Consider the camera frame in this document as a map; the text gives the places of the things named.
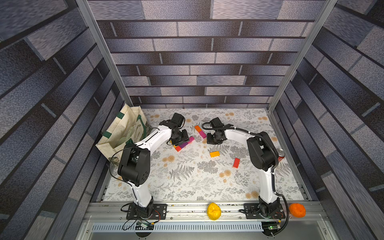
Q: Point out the orange mandarin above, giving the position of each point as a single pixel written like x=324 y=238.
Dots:
x=297 y=210

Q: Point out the red wooden block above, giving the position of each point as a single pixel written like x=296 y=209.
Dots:
x=236 y=163

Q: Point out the cream green tote bag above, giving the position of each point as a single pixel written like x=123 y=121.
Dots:
x=129 y=126

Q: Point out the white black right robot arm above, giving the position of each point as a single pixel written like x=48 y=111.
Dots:
x=263 y=156

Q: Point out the orange wooden block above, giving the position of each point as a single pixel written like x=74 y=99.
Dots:
x=198 y=129

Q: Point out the pink wooden block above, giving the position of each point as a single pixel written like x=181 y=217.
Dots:
x=203 y=135

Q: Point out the yellow-orange wooden block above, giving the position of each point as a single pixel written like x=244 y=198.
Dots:
x=214 y=154

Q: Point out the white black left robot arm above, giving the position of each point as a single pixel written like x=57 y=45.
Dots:
x=135 y=163

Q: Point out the purple wooden block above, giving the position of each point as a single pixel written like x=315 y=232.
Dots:
x=183 y=145

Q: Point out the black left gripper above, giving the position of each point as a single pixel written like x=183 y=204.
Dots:
x=186 y=138

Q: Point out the red soda can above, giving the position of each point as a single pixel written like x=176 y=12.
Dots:
x=281 y=154

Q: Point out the slotted metal cable tray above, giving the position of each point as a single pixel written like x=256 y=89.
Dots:
x=181 y=227

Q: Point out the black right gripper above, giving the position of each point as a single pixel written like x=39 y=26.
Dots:
x=213 y=139

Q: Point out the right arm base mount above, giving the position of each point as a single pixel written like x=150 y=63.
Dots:
x=252 y=212

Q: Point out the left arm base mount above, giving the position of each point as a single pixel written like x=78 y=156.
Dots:
x=153 y=211

